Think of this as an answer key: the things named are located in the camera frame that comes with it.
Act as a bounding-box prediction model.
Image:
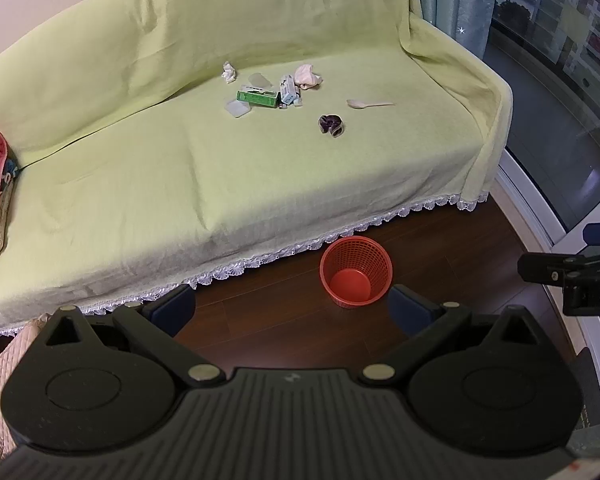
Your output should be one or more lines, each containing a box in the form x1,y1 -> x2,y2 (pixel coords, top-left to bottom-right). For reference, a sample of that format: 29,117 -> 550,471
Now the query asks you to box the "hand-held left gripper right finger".
362,284 -> 557,387

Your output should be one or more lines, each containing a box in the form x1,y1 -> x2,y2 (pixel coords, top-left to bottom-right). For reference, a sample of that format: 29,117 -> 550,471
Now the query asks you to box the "glass window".
482,0 -> 600,248

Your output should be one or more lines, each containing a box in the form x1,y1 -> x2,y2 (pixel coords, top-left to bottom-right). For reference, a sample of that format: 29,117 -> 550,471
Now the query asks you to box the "pink quilted cloth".
0,312 -> 53,473

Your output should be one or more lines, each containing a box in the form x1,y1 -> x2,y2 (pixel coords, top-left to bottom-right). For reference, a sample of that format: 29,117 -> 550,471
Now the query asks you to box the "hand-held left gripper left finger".
44,287 -> 227,387

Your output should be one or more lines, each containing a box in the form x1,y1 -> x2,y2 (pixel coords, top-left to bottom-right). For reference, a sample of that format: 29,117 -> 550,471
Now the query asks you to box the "red plastic mesh basket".
319,236 -> 394,309

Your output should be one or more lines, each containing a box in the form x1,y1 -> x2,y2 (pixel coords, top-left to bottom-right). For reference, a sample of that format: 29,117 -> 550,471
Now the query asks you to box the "light green covered sofa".
0,0 -> 514,342

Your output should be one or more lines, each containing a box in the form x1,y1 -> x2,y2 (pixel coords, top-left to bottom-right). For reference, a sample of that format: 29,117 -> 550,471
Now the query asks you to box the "white medicine box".
278,74 -> 300,106

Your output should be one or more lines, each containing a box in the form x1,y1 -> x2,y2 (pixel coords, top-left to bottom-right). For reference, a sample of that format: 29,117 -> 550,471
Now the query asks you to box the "green cardboard box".
236,89 -> 281,110

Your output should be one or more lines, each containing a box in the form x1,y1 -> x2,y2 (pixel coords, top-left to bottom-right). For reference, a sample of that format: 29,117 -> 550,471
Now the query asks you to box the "beige satin cushion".
0,152 -> 22,267

